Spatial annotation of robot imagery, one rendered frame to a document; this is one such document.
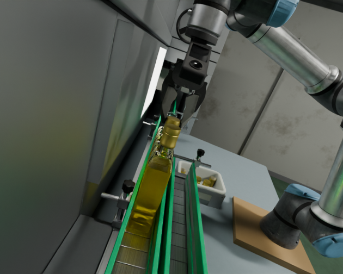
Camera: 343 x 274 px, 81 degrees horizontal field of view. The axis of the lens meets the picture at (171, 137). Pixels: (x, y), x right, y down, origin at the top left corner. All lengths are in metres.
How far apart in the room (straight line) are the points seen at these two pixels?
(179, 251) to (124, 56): 0.45
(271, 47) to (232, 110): 2.80
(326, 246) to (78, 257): 0.67
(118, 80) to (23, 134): 0.21
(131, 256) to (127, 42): 0.43
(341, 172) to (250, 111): 2.77
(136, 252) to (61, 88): 0.39
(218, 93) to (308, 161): 1.78
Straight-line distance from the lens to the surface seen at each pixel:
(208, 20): 0.45
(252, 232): 0.93
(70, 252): 0.51
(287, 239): 0.96
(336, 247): 0.83
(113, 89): 0.40
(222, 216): 0.95
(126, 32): 0.39
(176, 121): 0.47
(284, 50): 0.65
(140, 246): 0.54
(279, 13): 0.51
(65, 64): 0.26
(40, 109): 0.25
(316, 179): 4.01
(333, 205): 0.78
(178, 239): 0.58
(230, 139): 3.53
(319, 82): 0.73
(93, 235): 0.54
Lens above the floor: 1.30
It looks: 22 degrees down
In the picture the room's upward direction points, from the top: 19 degrees clockwise
